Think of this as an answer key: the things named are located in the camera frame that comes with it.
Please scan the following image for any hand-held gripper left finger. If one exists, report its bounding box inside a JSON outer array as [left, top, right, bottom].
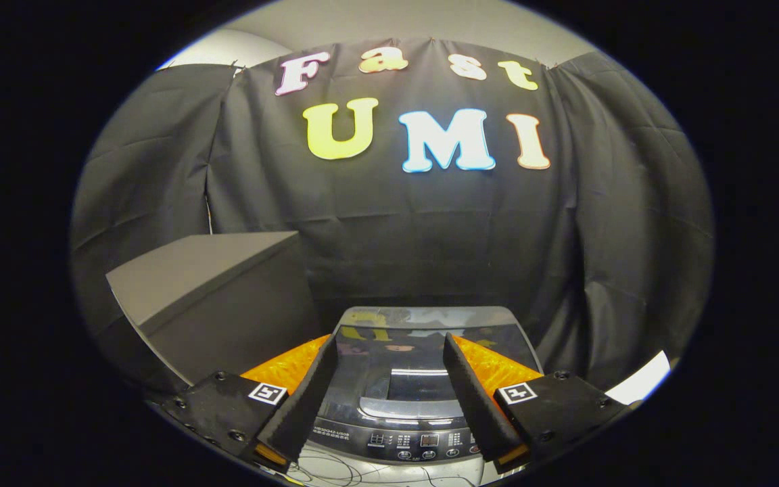
[[160, 333, 339, 474]]

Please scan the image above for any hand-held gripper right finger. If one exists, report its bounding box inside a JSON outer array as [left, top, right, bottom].
[[443, 332, 634, 475]]

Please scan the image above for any dark grey washing machine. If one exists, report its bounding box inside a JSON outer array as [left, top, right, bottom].
[[301, 306, 545, 485]]

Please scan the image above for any dark washing machine lid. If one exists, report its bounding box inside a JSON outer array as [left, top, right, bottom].
[[318, 306, 544, 425]]

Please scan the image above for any grey cabinet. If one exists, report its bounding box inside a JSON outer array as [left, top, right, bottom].
[[105, 231, 323, 394]]

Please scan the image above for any white flat sheet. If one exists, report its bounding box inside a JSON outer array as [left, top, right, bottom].
[[604, 350, 671, 406]]

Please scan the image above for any black backdrop cloth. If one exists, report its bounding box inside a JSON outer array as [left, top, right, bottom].
[[70, 37, 715, 394]]

